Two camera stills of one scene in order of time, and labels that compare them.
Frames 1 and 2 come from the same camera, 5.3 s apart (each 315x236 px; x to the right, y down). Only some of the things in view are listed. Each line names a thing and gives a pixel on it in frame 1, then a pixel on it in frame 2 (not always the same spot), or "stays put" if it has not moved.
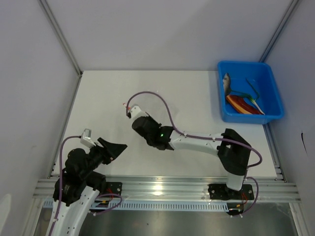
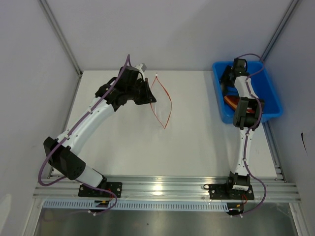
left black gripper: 113,149 to 148,97
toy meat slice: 237,103 stays put
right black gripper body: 153,122 to 225,77
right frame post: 283,22 stays put
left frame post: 45,5 stays put
